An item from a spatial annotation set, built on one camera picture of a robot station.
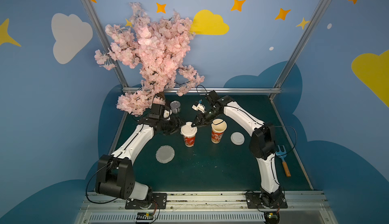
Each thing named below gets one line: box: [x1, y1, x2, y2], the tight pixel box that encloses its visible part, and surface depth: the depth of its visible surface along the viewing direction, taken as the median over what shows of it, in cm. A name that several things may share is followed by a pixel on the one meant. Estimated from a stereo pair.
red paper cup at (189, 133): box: [180, 121, 198, 148], surface depth 84 cm
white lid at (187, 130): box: [180, 121, 198, 138], surface depth 84 cm
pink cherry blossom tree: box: [94, 2, 205, 116], surface depth 77 cm
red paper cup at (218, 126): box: [211, 118, 228, 144], surface depth 86 cm
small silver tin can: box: [169, 100, 181, 115], surface depth 110 cm
